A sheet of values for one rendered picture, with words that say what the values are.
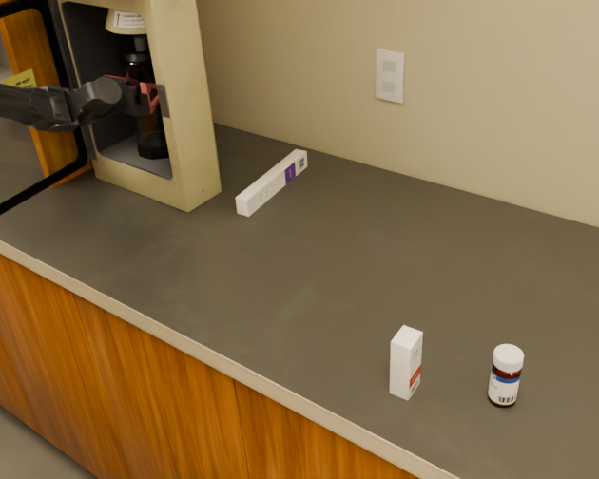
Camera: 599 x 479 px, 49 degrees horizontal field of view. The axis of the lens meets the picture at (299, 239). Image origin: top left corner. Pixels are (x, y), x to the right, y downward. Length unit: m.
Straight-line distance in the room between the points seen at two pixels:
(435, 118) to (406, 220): 0.26
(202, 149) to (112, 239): 0.27
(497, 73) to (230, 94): 0.77
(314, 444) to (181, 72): 0.76
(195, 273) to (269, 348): 0.27
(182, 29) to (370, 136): 0.53
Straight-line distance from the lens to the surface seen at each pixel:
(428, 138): 1.56
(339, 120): 1.67
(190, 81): 1.42
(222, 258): 1.33
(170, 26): 1.36
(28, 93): 1.35
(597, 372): 1.12
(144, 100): 1.47
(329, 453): 1.14
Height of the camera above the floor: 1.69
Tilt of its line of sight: 34 degrees down
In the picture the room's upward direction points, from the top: 4 degrees counter-clockwise
